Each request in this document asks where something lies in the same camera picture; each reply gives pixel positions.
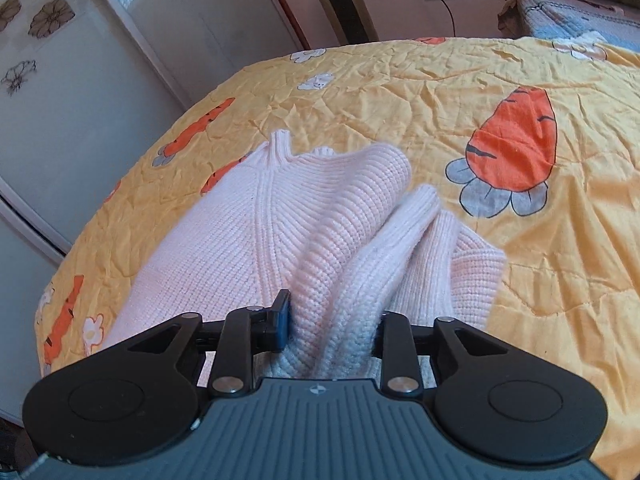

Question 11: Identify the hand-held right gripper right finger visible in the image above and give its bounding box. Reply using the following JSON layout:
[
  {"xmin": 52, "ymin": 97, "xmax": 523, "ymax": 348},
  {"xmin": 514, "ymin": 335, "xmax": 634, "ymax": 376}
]
[{"xmin": 372, "ymin": 310, "xmax": 507, "ymax": 397}]

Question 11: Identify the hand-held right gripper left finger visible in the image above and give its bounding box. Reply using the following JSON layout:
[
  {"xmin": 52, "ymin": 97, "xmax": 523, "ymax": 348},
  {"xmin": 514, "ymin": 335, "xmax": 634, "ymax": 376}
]
[{"xmin": 127, "ymin": 288, "xmax": 294, "ymax": 397}]

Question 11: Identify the pink knit sweater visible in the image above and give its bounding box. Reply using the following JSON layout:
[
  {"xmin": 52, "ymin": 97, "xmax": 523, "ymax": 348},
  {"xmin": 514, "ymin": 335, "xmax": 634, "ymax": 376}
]
[{"xmin": 100, "ymin": 130, "xmax": 509, "ymax": 392}]

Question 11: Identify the yellow carrot print blanket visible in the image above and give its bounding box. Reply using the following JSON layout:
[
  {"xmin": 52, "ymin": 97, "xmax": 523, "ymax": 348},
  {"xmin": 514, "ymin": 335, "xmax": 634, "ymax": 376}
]
[{"xmin": 34, "ymin": 35, "xmax": 640, "ymax": 480}]

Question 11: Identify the white wardrobe with flower decals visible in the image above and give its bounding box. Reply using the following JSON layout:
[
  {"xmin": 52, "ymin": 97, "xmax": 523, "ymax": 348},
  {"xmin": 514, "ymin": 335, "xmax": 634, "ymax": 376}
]
[{"xmin": 0, "ymin": 0, "xmax": 307, "ymax": 427}]

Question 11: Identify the gold tower fan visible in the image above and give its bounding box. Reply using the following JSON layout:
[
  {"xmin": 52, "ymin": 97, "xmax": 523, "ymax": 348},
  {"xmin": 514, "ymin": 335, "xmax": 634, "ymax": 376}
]
[{"xmin": 300, "ymin": 0, "xmax": 382, "ymax": 47}]

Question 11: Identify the blue white patterned pillow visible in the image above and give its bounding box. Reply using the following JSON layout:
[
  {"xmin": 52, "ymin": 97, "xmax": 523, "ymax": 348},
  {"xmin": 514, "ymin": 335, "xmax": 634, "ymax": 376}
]
[{"xmin": 497, "ymin": 0, "xmax": 640, "ymax": 56}]

